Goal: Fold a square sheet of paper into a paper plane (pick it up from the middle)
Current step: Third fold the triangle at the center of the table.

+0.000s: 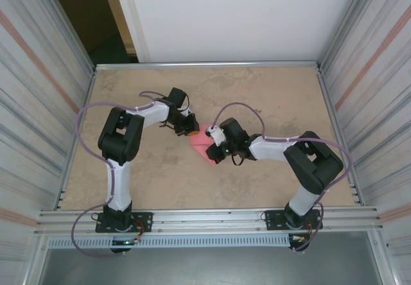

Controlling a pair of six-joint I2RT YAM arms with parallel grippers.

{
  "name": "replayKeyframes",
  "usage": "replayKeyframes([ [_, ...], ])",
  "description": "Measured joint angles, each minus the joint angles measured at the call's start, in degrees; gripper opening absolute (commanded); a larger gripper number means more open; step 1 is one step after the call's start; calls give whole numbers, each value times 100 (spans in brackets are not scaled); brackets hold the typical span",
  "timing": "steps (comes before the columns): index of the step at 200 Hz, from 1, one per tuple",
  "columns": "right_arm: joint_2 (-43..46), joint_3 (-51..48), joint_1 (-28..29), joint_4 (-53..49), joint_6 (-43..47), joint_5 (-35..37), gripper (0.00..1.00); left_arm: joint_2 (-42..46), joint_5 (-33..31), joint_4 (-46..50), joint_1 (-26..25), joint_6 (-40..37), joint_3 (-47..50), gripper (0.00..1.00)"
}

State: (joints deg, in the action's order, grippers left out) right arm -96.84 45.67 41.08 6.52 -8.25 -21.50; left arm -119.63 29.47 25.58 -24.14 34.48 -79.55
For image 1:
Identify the ribbed translucent enclosure panel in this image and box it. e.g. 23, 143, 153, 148
0, 0, 94, 285
320, 0, 411, 285

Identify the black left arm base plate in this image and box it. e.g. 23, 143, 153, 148
95, 212, 153, 234

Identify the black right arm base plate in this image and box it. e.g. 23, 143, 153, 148
265, 209, 322, 231

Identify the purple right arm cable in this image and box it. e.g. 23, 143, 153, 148
212, 101, 354, 254

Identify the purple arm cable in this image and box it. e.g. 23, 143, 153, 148
212, 101, 354, 254
72, 91, 161, 259

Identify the white door frame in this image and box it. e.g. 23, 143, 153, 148
99, 0, 152, 64

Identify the wide aluminium mounting rail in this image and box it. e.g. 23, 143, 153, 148
37, 205, 385, 236

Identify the pink paper sheet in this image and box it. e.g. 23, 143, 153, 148
189, 123, 219, 167

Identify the aluminium table end rail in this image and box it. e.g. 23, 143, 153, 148
94, 60, 322, 71

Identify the grey slotted cable duct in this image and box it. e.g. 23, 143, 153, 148
47, 233, 292, 249

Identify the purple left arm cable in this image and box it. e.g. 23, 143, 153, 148
72, 91, 161, 259

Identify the aluminium table side rail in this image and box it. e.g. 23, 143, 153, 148
57, 68, 97, 211
316, 66, 365, 206

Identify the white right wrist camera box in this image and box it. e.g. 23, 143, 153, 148
205, 125, 225, 147

